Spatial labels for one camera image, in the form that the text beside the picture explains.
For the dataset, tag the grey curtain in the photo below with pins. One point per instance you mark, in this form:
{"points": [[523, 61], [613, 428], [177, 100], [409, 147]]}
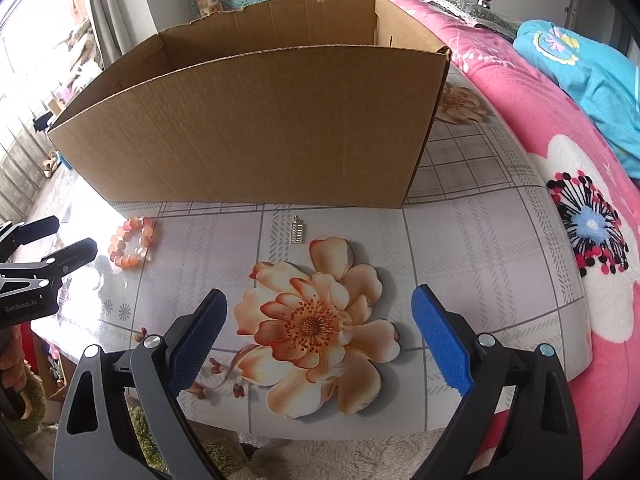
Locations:
{"points": [[115, 10]]}

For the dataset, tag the metal balcony railing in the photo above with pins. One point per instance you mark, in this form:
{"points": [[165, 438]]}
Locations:
{"points": [[20, 175]]}

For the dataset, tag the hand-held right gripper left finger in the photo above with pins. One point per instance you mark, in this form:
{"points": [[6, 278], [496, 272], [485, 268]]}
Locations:
{"points": [[197, 345]]}

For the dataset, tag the beige sandals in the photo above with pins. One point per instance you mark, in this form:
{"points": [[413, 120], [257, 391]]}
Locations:
{"points": [[50, 166]]}

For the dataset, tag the person's left hand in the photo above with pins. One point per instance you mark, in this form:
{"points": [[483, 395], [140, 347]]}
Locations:
{"points": [[10, 367]]}

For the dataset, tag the small metal abacus charm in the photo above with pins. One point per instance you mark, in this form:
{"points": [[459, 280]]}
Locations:
{"points": [[297, 230]]}

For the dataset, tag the grey lace-trimmed pillow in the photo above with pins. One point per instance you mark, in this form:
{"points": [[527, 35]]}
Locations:
{"points": [[480, 16]]}

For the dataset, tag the brown cardboard box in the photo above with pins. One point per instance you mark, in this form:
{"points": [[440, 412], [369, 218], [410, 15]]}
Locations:
{"points": [[250, 130]]}

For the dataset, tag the white fluffy blanket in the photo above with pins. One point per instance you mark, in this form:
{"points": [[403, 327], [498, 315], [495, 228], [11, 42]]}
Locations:
{"points": [[350, 460]]}

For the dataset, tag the pink floral blanket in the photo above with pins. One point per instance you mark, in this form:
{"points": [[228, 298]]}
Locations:
{"points": [[500, 85]]}

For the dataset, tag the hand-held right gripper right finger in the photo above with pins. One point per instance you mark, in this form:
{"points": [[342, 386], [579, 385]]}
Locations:
{"points": [[442, 345]]}

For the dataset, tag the light blue garment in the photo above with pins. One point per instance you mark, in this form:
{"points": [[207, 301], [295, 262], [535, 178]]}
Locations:
{"points": [[590, 85]]}

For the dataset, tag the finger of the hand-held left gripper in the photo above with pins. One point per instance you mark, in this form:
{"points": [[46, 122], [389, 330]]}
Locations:
{"points": [[70, 255], [30, 230]]}

